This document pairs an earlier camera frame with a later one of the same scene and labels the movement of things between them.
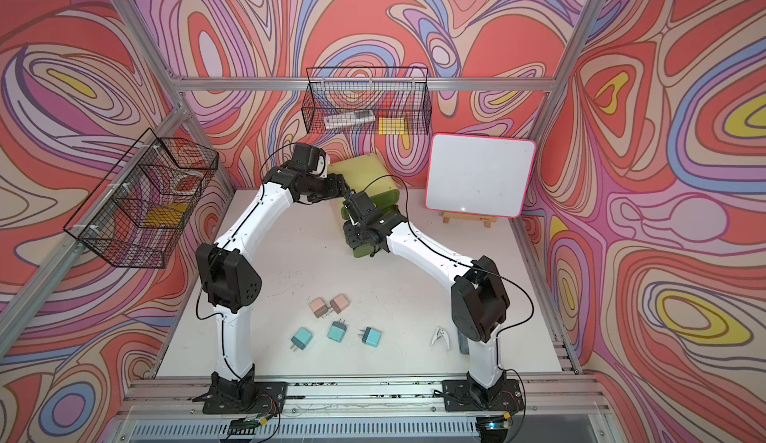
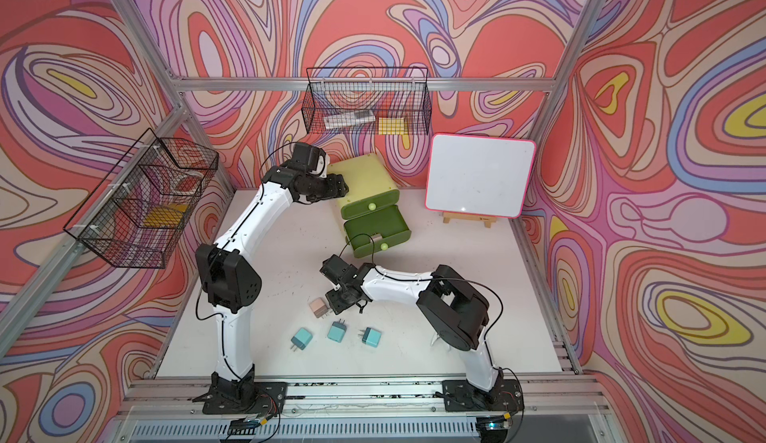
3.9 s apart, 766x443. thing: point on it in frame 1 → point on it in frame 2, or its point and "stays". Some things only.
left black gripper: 334,187 stays
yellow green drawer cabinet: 365,174 stays
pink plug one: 318,306 stays
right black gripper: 349,229 → 334,302
